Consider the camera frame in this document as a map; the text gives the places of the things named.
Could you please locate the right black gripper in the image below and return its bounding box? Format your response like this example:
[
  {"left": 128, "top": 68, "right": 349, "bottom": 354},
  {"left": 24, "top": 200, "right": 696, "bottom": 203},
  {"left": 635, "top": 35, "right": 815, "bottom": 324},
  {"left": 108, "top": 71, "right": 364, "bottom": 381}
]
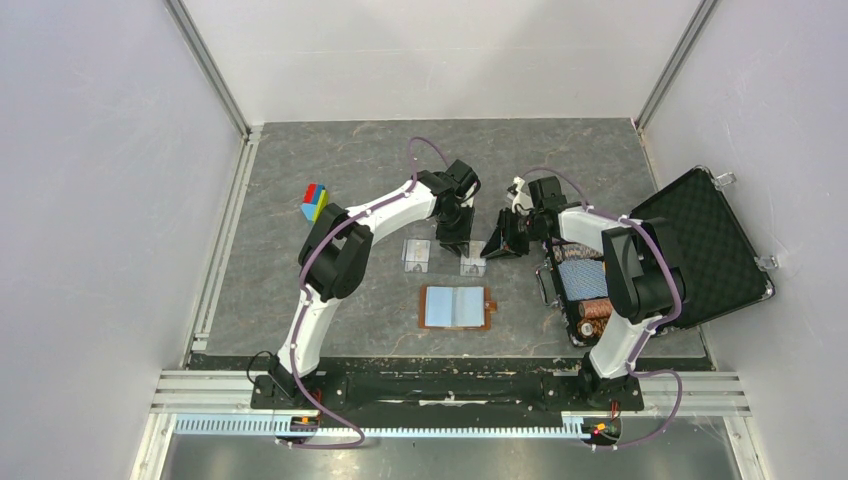
[{"left": 481, "top": 207, "right": 549, "bottom": 260}]

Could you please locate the clear plastic card sleeve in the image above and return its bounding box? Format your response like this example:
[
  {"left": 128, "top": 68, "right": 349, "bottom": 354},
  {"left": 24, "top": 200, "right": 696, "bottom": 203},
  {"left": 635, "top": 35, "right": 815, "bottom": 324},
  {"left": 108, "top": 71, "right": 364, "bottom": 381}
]
[{"left": 401, "top": 239, "right": 487, "bottom": 277}]

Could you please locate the brown leather card holder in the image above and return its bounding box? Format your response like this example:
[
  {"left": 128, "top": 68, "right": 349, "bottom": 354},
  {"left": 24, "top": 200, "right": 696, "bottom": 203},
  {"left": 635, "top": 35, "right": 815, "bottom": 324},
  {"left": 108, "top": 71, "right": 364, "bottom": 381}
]
[{"left": 418, "top": 285, "right": 498, "bottom": 331}]

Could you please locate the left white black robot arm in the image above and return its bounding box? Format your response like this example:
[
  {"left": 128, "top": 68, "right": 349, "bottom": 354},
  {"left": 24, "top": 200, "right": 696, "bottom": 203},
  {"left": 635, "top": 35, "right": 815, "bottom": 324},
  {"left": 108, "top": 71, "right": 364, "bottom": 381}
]
[{"left": 269, "top": 160, "right": 480, "bottom": 408}]

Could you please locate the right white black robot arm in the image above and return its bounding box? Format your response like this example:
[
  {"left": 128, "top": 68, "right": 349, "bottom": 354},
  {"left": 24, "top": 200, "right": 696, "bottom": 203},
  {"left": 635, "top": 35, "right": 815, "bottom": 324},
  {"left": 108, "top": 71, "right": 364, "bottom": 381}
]
[{"left": 481, "top": 170, "right": 686, "bottom": 408}]

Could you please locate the blue patterned card deck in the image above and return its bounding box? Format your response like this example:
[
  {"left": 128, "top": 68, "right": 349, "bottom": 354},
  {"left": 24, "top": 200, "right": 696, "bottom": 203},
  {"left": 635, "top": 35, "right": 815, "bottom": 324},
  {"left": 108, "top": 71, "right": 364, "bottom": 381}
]
[{"left": 557, "top": 259, "right": 608, "bottom": 301}]

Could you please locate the purple poker chip roll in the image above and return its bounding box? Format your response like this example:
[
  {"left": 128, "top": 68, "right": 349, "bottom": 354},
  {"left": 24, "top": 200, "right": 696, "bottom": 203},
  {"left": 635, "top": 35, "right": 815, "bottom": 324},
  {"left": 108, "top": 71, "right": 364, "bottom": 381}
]
[{"left": 552, "top": 243, "right": 603, "bottom": 263}]

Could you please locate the orange brown poker chip roll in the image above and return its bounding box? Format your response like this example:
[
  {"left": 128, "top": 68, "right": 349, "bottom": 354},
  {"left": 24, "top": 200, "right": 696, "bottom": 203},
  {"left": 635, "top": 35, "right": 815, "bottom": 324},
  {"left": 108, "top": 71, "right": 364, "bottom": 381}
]
[{"left": 578, "top": 298, "right": 613, "bottom": 319}]

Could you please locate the multicoloured block toy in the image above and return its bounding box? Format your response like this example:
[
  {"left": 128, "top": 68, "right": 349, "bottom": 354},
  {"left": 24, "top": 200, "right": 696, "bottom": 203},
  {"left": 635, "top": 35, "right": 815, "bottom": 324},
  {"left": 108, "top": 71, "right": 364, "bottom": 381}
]
[{"left": 300, "top": 183, "right": 328, "bottom": 223}]

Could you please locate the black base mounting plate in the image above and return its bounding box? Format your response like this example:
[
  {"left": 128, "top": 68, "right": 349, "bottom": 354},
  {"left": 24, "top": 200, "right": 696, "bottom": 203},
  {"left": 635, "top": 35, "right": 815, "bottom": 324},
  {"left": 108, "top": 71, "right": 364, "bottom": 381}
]
[{"left": 247, "top": 357, "right": 645, "bottom": 429}]

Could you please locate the black poker chip case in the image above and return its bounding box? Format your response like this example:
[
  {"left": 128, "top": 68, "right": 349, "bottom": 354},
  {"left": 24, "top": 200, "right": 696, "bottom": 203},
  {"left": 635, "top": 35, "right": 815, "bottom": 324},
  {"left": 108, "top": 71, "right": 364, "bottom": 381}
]
[{"left": 543, "top": 166, "right": 775, "bottom": 347}]

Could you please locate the white slotted cable duct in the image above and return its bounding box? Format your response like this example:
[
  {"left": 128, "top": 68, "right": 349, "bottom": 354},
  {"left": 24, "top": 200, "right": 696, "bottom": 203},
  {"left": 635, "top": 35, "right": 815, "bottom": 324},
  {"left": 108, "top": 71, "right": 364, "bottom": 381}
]
[{"left": 173, "top": 413, "right": 590, "bottom": 440}]

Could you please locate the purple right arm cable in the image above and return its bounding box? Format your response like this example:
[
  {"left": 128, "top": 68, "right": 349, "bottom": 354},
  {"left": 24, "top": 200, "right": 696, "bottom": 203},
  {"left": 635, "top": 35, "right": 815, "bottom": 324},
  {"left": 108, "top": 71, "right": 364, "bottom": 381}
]
[{"left": 513, "top": 166, "right": 685, "bottom": 452}]

